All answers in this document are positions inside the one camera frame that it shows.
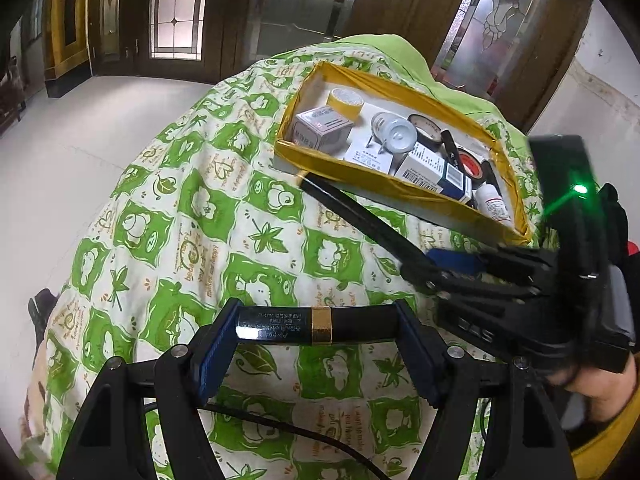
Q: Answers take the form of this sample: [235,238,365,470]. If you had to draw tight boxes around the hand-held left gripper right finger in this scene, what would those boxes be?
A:
[395,298,578,480]

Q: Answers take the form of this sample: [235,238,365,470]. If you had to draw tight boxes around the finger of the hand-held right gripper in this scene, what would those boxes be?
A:
[426,246,558,281]
[400,259,543,303]

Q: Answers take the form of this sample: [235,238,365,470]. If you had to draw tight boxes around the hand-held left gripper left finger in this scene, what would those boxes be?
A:
[55,297,242,480]

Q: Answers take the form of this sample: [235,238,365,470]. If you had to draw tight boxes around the white pill bottle red label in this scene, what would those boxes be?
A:
[472,185,516,223]

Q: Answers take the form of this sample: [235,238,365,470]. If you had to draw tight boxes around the black tube gold band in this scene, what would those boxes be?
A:
[235,305,403,345]

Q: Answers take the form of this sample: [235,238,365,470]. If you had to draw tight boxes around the blue white medicine box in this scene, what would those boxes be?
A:
[395,141,473,205]

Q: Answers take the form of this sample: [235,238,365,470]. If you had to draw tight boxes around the black tape roll red core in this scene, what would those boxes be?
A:
[456,149,497,181]

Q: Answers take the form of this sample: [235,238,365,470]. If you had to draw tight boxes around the long black marker pen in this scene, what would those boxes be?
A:
[440,130,463,167]

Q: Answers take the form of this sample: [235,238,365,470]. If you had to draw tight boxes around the thin black pen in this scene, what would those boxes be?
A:
[299,172,436,286]

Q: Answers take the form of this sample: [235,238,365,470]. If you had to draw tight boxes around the white charger plug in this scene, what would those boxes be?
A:
[345,135,396,173]

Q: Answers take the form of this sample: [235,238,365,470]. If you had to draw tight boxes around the white plastic bottle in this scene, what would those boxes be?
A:
[371,111,418,153]

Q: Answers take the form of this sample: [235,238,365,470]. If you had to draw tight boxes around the white foam tray yellow tape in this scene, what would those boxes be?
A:
[274,61,532,247]

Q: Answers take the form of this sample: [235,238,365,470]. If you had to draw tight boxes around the pink white small box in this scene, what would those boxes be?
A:
[294,107,352,151]

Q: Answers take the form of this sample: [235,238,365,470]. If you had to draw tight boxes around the small yellowish tape roll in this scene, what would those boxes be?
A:
[326,87,365,122]

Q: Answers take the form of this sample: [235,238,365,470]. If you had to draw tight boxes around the person's right forearm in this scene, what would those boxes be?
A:
[570,400,640,471]

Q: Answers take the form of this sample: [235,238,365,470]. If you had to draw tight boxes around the person's right hand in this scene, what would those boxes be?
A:
[567,352,636,408]

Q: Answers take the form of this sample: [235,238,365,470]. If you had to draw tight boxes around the black cloth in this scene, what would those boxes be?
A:
[597,182,631,261]

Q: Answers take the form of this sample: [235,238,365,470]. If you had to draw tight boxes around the green patterned blanket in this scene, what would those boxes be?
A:
[20,34,566,480]

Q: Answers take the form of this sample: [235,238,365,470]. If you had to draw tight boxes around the dark object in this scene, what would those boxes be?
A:
[27,287,61,356]

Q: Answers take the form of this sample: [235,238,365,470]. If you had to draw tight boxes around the wooden stained glass door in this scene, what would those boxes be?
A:
[90,0,226,83]
[205,0,381,61]
[345,0,596,131]

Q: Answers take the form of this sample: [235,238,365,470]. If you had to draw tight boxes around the gold framed wooden door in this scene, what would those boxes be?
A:
[44,0,96,98]

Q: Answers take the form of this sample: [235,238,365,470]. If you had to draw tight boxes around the window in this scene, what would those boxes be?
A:
[30,0,47,47]

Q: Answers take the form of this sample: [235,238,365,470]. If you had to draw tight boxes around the black cable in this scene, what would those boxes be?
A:
[144,400,393,480]

